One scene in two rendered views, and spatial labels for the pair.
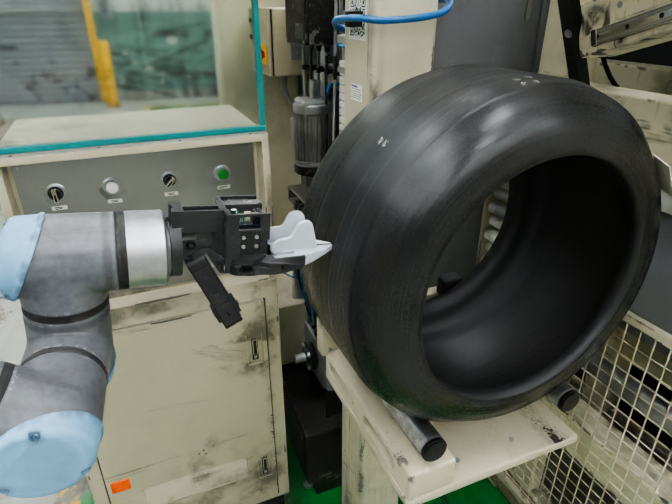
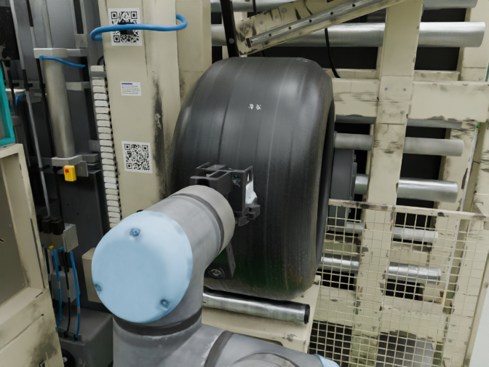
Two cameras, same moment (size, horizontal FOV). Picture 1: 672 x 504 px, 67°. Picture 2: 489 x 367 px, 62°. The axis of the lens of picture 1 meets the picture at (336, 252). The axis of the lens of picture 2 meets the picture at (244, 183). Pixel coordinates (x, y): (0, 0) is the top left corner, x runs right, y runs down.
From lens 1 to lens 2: 0.57 m
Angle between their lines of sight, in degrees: 47
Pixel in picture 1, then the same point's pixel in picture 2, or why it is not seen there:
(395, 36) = (161, 41)
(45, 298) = (192, 295)
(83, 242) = (202, 223)
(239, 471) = not seen: outside the picture
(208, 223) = (227, 185)
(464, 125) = (306, 86)
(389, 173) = (283, 123)
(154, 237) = (224, 203)
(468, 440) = not seen: hidden behind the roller
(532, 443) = (311, 291)
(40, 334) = (180, 344)
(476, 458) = not seen: hidden behind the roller
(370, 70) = (151, 68)
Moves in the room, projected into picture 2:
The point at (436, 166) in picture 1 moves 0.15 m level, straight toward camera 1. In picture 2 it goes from (308, 112) to (381, 124)
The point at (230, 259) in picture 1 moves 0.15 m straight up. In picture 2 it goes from (243, 211) to (242, 103)
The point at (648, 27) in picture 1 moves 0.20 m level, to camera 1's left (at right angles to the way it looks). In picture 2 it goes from (283, 35) to (239, 34)
